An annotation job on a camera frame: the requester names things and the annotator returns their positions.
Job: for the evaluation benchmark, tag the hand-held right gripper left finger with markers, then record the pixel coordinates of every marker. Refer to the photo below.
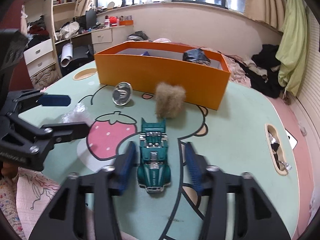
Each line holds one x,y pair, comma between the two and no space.
127,162

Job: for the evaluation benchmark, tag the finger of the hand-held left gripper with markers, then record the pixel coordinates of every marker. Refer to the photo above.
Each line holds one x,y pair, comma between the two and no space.
72,130
55,100

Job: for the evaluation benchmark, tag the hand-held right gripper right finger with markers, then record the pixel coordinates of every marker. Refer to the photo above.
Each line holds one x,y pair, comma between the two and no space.
193,167

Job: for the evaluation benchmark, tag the clear plastic bag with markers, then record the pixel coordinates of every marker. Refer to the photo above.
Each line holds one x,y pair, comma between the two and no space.
77,112

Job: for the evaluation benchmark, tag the teal toy car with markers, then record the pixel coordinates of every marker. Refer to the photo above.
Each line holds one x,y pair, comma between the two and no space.
153,160

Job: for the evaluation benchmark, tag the orange storage box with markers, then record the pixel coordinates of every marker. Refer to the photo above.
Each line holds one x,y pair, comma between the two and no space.
162,75

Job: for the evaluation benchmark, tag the person's left forearm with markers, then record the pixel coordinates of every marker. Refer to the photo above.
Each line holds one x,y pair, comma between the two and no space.
6,200

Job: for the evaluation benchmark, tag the green cartoon print desktop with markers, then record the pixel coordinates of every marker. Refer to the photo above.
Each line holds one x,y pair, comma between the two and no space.
237,120

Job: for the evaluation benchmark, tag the beige patterned bedding bundle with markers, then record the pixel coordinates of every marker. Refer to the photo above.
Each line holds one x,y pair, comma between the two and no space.
45,77

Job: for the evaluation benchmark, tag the white drawer cabinet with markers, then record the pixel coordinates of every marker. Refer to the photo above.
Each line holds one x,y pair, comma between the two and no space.
40,55

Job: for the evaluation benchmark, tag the dark clothing heap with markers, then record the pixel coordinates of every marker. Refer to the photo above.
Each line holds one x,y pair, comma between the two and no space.
37,30

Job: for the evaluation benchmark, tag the rolled white paper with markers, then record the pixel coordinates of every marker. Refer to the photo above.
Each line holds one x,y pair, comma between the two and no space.
67,53

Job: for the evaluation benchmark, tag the white clothes heap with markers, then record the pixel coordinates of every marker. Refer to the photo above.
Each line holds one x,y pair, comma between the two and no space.
70,28

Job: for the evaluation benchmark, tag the tan fluffy pompom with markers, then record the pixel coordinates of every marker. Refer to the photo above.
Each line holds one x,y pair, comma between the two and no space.
168,100

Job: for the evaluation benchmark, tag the pink leaf print fabric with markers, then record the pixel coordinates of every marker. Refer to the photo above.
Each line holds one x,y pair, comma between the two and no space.
32,192

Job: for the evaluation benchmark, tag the white desk with drawer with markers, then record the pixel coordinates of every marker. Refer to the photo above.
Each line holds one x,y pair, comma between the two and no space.
101,36

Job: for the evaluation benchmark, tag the black monitor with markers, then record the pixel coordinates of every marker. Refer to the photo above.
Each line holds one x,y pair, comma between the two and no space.
90,18

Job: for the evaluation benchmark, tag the small black item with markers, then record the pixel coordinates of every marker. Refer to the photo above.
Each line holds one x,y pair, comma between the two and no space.
275,148

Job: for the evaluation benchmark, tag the silver foil wrapper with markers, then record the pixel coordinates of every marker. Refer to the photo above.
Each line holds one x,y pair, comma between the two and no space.
271,136
285,165

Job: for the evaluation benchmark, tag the white bottle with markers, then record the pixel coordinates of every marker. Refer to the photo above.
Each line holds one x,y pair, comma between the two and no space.
107,23

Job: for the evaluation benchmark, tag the red packet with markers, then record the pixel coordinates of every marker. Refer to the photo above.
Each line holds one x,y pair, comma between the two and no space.
113,21

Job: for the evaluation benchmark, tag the photo card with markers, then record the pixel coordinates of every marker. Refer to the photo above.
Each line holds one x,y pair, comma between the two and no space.
292,141

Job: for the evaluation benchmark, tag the small blue item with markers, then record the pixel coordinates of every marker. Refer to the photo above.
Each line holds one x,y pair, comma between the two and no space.
145,53

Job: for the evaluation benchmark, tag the small orange box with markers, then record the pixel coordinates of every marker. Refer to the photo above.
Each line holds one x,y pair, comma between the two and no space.
126,23

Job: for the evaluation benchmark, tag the grey striped bag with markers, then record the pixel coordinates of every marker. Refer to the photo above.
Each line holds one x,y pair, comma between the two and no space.
138,35

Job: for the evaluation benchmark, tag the round vanity mirror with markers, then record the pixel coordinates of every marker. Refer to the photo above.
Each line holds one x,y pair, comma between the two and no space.
111,5

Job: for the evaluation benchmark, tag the dark blue cloth bag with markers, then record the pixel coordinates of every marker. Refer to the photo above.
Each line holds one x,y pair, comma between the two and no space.
196,56

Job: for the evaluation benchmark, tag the black clothes pile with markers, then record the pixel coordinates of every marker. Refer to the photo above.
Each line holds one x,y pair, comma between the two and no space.
265,80

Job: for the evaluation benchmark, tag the light green hanging garment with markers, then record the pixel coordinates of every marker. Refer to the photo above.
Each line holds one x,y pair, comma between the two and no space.
292,42

